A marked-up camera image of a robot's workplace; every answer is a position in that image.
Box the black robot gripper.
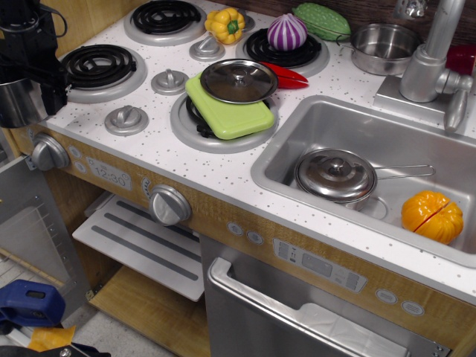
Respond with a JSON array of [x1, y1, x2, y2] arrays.
[[1, 1, 71, 115]]

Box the tall steel pot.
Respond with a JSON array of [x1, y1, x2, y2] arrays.
[[1, 79, 48, 129]]

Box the front left black stove burner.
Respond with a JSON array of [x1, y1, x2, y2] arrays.
[[60, 45, 147, 104]]

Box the black stove burner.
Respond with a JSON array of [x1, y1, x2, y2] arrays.
[[235, 29, 330, 77], [60, 45, 147, 104], [170, 94, 279, 154], [123, 1, 206, 47]]

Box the back left black stove burner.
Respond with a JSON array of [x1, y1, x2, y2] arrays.
[[123, 1, 206, 47]]

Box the front right black stove burner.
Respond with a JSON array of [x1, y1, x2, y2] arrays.
[[170, 94, 279, 154]]

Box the loose steel pot lid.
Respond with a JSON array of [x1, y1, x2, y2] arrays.
[[200, 59, 278, 104]]

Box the back right black stove burner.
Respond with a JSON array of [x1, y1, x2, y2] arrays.
[[235, 29, 330, 77]]

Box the grey oven dial left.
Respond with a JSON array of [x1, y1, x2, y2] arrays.
[[31, 132, 70, 171]]

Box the grey oven dial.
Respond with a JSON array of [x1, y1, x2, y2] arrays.
[[149, 184, 192, 226], [31, 132, 70, 171]]

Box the grey stovetop knob front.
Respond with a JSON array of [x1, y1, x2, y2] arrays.
[[104, 105, 149, 136]]

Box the grey stovetop knob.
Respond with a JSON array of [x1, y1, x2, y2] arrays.
[[104, 105, 149, 136], [151, 68, 189, 96], [189, 36, 225, 62], [238, 9, 255, 33]]

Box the grey stovetop knob middle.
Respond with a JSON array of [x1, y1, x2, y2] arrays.
[[151, 68, 189, 96]]

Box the white oven rack shelf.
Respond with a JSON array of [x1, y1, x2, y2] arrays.
[[73, 195, 204, 301]]

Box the open silver oven door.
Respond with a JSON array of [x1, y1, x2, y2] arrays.
[[1, 157, 90, 324]]

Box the grey oven dial right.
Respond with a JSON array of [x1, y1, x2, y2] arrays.
[[149, 184, 192, 226]]

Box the green plastic cutting board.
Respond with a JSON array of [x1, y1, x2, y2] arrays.
[[185, 74, 274, 140]]

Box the yellow toy bell pepper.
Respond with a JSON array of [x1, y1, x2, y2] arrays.
[[205, 7, 245, 45]]

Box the blue clamp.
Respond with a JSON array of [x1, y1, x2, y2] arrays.
[[1, 280, 66, 335]]

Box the grey stovetop knob far back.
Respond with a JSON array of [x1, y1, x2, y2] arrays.
[[238, 9, 255, 33]]

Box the red toy chili pepper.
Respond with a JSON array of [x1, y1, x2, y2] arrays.
[[261, 62, 309, 89]]

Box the grey toy sink basin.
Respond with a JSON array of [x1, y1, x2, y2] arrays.
[[251, 96, 475, 267]]

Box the purple striped toy onion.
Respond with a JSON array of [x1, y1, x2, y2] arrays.
[[267, 13, 308, 51]]

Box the yellow cloth scrap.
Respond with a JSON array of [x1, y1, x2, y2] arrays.
[[28, 326, 76, 352]]

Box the green toy bitter gourd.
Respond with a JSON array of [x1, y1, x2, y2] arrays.
[[292, 2, 351, 41]]

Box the silver dishwasher door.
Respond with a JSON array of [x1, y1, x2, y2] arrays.
[[200, 237, 451, 356]]

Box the lidded steel saucepan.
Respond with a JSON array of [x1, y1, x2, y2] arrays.
[[294, 149, 436, 210]]

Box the open steel saucepan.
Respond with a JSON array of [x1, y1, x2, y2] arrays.
[[335, 23, 422, 76]]

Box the grey toy faucet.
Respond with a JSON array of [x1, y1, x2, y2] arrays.
[[373, 1, 473, 132]]

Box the orange toy pumpkin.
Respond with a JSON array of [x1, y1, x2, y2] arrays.
[[401, 190, 464, 245]]

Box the red toy cup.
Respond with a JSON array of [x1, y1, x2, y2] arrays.
[[446, 44, 475, 76]]

